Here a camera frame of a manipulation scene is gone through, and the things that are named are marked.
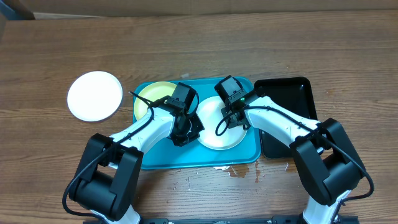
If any white plate front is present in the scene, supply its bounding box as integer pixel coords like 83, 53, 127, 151
197, 96, 246, 150

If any white plate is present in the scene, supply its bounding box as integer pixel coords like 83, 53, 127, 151
197, 96, 246, 150
67, 71, 123, 122

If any light green plate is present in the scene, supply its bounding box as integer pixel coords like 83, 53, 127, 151
133, 82, 177, 120

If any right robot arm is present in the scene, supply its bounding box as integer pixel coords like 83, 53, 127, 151
215, 76, 368, 223

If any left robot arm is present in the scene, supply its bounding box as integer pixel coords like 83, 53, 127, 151
62, 83, 204, 223

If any teal plastic tray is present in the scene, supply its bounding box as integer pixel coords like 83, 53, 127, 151
141, 77, 262, 170

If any black rectangular water tray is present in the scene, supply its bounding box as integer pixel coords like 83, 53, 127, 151
254, 77, 318, 159

